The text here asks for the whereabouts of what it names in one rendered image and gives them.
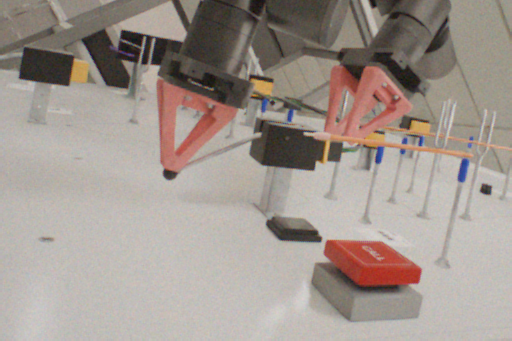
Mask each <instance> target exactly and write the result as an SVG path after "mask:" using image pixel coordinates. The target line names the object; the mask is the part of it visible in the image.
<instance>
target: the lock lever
mask: <svg viewBox="0 0 512 341"><path fill-rule="evenodd" d="M257 138H261V133H256V134H253V135H250V136H248V137H246V138H244V139H242V140H240V141H237V142H235V143H233V144H230V145H228V146H226V147H223V148H222V149H220V150H217V151H215V152H213V153H210V154H208V155H206V156H203V157H201V158H199V159H196V160H194V161H192V162H189V163H187V164H186V165H185V166H184V167H183V168H182V169H181V170H180V171H179V172H177V173H178V175H180V174H181V172H182V171H184V170H186V169H189V168H191V167H193V166H196V165H198V164H200V163H203V162H205V161H207V160H210V159H212V158H214V157H217V156H219V155H221V154H223V153H225V152H227V151H230V150H232V149H234V148H237V147H239V146H241V145H243V144H245V143H248V142H250V141H252V140H254V139H257Z"/></svg>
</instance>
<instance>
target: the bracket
mask: <svg viewBox="0 0 512 341"><path fill-rule="evenodd" d="M293 170H294V169H285V168H276V167H267V171H266V176H265V180H264V185H263V190H262V194H261V199H260V202H253V204H254V205H255V206H256V207H257V208H258V209H259V210H260V211H261V212H262V214H263V215H264V216H265V217H266V218H267V219H271V218H272V216H281V217H289V216H288V215H287V214H286V213H285V207H286V202H287V198H288V193H289V188H290V183H291V179H292V174H293Z"/></svg>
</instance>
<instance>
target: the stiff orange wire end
mask: <svg viewBox="0 0 512 341"><path fill-rule="evenodd" d="M304 135H307V136H314V138H315V139H319V140H335V141H342V142H350V143H358V144H366V145H374V146H382V147H390V148H397V149H405V150H413V151H421V152H428V153H436V154H444V155H451V156H459V157H466V158H473V155H472V154H470V153H469V154H466V152H462V151H460V152H456V151H449V150H441V149H434V148H426V147H420V146H412V145H405V144H397V143H390V142H382V141H375V140H367V139H360V138H352V137H345V136H337V135H330V134H328V133H323V132H315V133H314V134H313V133H306V132H305V133H304Z"/></svg>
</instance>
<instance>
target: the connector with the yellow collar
mask: <svg viewBox="0 0 512 341"><path fill-rule="evenodd" d="M324 143H325V142H324V141H322V140H321V145H320V150H319V154H318V159H317V161H321V159H322V154H323V149H324ZM342 147H343V143H341V142H339V141H335V140H330V142H329V147H328V153H327V158H326V162H339V163H340V158H341V152H342Z"/></svg>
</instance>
